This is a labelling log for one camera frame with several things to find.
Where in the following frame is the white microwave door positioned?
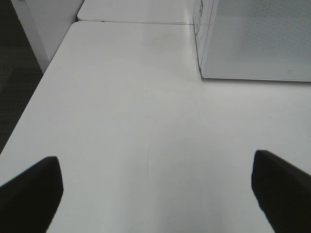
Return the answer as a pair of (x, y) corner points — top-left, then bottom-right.
(200, 0), (311, 82)

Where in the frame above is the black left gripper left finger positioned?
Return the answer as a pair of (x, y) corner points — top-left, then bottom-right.
(0, 156), (64, 233)

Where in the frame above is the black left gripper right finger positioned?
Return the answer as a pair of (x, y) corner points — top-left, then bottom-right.
(251, 150), (311, 233)

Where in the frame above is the white microwave oven body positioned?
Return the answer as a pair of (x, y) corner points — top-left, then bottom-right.
(192, 0), (214, 67)

